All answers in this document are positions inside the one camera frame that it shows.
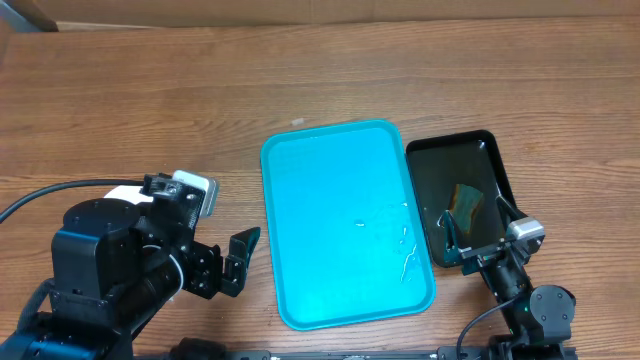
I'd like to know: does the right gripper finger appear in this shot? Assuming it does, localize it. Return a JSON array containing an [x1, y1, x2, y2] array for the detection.
[[496, 195, 527, 225], [441, 210, 471, 266]]

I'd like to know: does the green yellow sponge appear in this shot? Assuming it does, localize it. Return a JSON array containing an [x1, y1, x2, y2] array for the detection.
[[448, 184, 484, 233]]

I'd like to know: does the white plate with stain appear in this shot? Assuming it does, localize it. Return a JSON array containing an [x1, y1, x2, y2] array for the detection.
[[104, 185, 153, 205]]

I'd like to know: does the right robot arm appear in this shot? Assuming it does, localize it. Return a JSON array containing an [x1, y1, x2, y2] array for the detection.
[[439, 195, 578, 360]]

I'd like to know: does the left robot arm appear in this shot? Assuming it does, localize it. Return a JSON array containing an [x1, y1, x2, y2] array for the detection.
[[1, 173, 260, 360]]

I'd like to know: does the black rectangular tray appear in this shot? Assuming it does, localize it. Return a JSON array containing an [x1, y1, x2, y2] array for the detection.
[[406, 130, 516, 268]]

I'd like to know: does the teal plastic tray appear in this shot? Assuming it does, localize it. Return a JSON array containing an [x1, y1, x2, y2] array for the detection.
[[260, 119, 436, 331]]

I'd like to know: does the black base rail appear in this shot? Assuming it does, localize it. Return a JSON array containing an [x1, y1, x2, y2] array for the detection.
[[134, 337, 579, 360]]

